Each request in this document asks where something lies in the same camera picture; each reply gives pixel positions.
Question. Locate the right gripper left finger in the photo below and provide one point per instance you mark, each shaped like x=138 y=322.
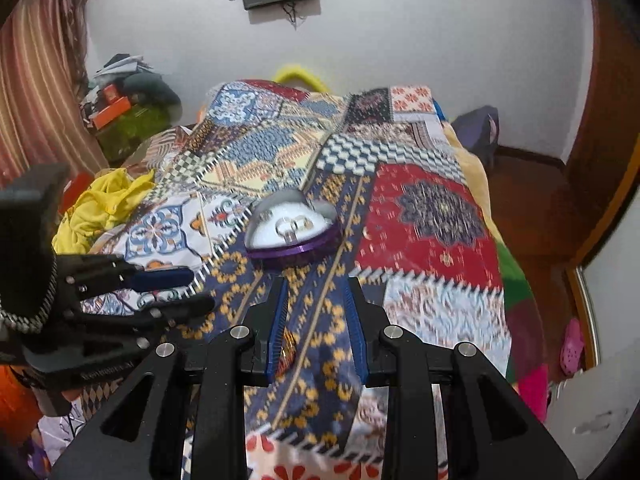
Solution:
x=267 y=322

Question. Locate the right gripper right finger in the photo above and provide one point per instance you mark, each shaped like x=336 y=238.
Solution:
x=374 y=363

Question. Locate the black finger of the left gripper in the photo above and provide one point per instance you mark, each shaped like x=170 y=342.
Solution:
x=165 y=315

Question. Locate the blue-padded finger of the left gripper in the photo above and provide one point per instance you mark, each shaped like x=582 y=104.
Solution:
x=158 y=279

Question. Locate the purple heart-shaped jewelry box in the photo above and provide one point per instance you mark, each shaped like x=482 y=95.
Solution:
x=288 y=229

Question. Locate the yellow cloth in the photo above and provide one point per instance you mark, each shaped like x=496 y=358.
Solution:
x=108 y=202

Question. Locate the colourful patchwork bedspread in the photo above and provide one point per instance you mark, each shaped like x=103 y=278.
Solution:
x=414 y=226

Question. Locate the orange box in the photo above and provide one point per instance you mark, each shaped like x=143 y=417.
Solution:
x=110 y=113

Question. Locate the green cluttered pile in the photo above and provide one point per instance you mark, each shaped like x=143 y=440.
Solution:
x=154 y=105

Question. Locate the striped brown curtain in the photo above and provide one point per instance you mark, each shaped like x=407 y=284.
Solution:
x=43 y=79

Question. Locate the pink sandal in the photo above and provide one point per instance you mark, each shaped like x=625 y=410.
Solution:
x=572 y=347

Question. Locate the dark blue bag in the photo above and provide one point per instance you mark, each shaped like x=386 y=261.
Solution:
x=478 y=132

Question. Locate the yellow pillow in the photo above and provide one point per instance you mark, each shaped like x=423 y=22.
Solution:
x=296 y=72

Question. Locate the brown wooden door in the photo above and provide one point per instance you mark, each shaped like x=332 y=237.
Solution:
x=565 y=212

